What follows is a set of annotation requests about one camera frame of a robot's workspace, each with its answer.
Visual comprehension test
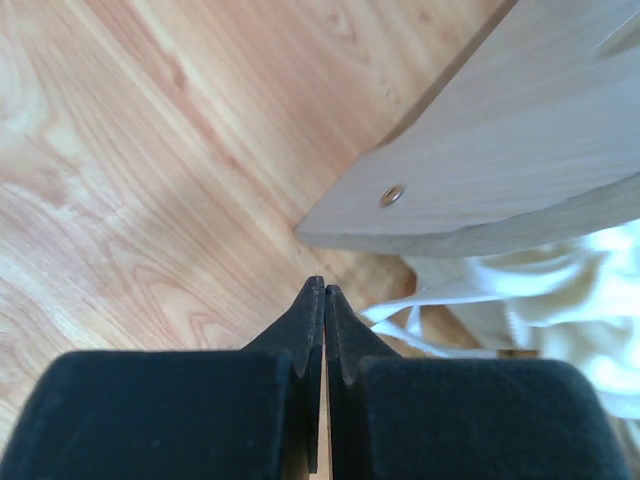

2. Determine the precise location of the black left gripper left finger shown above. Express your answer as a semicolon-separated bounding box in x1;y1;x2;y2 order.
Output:
1;276;324;479

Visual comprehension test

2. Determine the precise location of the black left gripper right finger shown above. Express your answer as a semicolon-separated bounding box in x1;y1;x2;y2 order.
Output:
325;286;631;479

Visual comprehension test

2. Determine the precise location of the wooden striped pet bed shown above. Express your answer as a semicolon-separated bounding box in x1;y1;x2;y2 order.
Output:
296;1;639;258

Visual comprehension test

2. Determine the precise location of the large bear print cushion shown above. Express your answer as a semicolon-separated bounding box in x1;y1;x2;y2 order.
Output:
363;221;639;443

